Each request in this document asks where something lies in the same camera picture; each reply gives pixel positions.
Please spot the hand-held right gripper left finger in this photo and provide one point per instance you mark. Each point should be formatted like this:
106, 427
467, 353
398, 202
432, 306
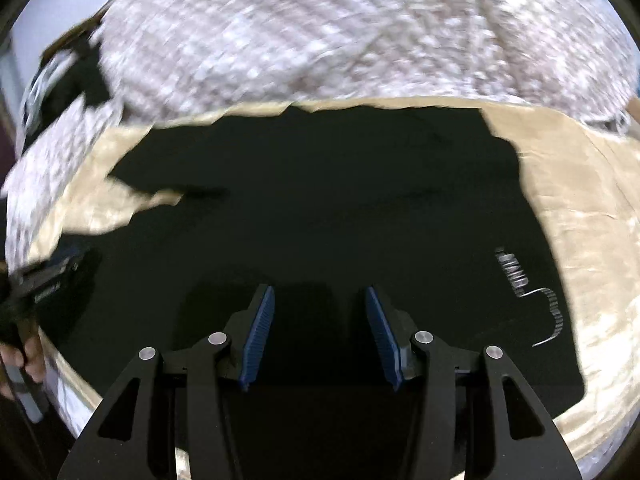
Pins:
257, 330

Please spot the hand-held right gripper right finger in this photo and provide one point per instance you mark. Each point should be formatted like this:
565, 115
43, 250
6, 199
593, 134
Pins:
382, 332

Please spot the black pants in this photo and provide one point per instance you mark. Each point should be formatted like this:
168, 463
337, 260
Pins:
325, 200

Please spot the person's left hand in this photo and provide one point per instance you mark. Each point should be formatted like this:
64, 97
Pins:
32, 360

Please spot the white bed sheet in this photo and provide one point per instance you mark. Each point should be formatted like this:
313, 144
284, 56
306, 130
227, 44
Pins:
70, 400

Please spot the black bag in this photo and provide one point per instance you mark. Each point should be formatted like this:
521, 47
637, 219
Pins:
85, 80

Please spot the beige velvet blanket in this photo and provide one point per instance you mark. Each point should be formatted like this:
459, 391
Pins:
575, 185

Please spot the white quilted bedspread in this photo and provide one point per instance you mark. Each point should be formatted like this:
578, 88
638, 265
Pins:
325, 25

